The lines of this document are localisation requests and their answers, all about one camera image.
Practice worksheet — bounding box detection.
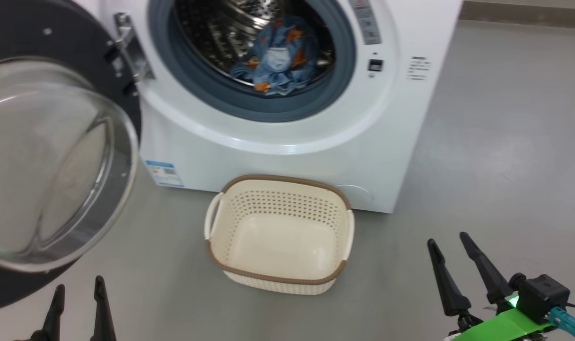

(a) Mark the round drain filter cover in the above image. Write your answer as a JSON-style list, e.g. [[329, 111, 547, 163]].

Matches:
[[335, 185, 374, 209]]

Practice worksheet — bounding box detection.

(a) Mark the silver door hinge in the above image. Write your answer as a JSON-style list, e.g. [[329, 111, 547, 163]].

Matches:
[[113, 13, 155, 83]]

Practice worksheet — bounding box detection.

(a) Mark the blue energy label sticker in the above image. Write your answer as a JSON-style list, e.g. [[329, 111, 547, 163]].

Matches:
[[145, 160, 185, 188]]

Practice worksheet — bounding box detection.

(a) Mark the black cable with teal plug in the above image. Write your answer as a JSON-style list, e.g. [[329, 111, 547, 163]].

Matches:
[[548, 302, 575, 341]]

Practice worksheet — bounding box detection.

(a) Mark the white front-load washing machine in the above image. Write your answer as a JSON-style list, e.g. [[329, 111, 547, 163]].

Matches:
[[72, 0, 464, 214]]

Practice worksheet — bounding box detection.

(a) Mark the small printed text sticker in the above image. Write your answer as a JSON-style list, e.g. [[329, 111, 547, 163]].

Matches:
[[407, 56, 431, 81]]

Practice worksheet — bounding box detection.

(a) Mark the black ring glass washer door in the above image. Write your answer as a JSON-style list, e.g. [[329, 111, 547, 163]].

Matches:
[[0, 0, 142, 313]]

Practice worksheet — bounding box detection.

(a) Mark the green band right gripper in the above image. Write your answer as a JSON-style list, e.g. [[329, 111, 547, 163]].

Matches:
[[427, 232, 555, 341]]

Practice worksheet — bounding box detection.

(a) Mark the grey warning label strip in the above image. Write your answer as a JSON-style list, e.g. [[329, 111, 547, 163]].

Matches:
[[349, 0, 382, 45]]

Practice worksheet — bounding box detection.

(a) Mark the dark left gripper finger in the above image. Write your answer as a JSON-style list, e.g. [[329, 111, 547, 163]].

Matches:
[[89, 276, 117, 341], [31, 284, 65, 341]]

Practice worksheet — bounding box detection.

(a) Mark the stainless steel washer drum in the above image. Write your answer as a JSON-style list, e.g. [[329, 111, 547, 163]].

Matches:
[[174, 0, 337, 90]]

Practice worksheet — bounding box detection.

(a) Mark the cream perforated laundry basket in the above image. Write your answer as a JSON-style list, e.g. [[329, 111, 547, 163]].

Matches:
[[204, 174, 355, 296]]

